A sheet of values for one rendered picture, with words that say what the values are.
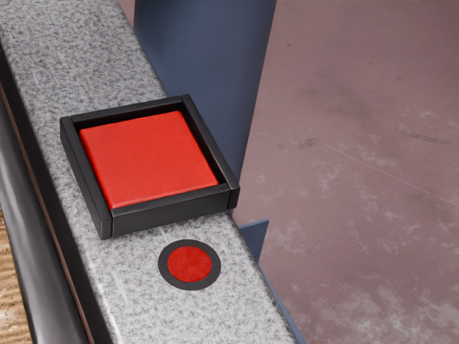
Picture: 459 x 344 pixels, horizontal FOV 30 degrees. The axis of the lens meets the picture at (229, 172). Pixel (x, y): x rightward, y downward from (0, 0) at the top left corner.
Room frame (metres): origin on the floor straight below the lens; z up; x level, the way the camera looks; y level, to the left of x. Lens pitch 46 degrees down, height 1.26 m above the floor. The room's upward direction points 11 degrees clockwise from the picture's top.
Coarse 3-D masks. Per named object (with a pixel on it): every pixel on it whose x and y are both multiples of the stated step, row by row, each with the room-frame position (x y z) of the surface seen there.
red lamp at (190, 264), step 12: (180, 252) 0.27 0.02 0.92; (192, 252) 0.27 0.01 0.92; (204, 252) 0.27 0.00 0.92; (168, 264) 0.26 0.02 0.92; (180, 264) 0.26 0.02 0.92; (192, 264) 0.26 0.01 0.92; (204, 264) 0.26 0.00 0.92; (180, 276) 0.25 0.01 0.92; (192, 276) 0.25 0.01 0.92; (204, 276) 0.25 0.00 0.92
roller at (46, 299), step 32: (0, 96) 0.36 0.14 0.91; (0, 128) 0.33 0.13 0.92; (0, 160) 0.30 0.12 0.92; (0, 192) 0.28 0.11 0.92; (32, 192) 0.29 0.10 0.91; (32, 224) 0.27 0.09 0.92; (32, 256) 0.24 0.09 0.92; (32, 288) 0.23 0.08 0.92; (64, 288) 0.24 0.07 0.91; (32, 320) 0.21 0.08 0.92; (64, 320) 0.21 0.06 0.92
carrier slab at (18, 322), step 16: (0, 208) 0.26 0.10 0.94; (0, 224) 0.25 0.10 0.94; (0, 240) 0.24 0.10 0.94; (0, 256) 0.23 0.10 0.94; (0, 272) 0.22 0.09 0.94; (16, 272) 0.22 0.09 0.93; (0, 288) 0.21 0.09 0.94; (16, 288) 0.21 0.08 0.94; (0, 304) 0.20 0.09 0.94; (16, 304) 0.21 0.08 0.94; (0, 320) 0.20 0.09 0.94; (16, 320) 0.20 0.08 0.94; (0, 336) 0.19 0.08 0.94; (16, 336) 0.19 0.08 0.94
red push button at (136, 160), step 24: (144, 120) 0.34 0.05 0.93; (168, 120) 0.35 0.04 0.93; (96, 144) 0.32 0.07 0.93; (120, 144) 0.32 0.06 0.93; (144, 144) 0.32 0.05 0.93; (168, 144) 0.33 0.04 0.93; (192, 144) 0.33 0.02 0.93; (96, 168) 0.30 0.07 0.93; (120, 168) 0.30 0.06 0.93; (144, 168) 0.31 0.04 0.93; (168, 168) 0.31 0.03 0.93; (192, 168) 0.31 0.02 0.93; (120, 192) 0.29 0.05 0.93; (144, 192) 0.29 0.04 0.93; (168, 192) 0.29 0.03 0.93
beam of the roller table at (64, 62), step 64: (0, 0) 0.44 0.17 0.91; (64, 0) 0.45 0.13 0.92; (0, 64) 0.41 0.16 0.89; (64, 64) 0.39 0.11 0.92; (128, 64) 0.40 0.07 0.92; (64, 192) 0.29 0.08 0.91; (64, 256) 0.28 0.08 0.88; (128, 256) 0.26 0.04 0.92; (128, 320) 0.22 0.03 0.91; (192, 320) 0.23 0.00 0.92; (256, 320) 0.24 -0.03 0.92
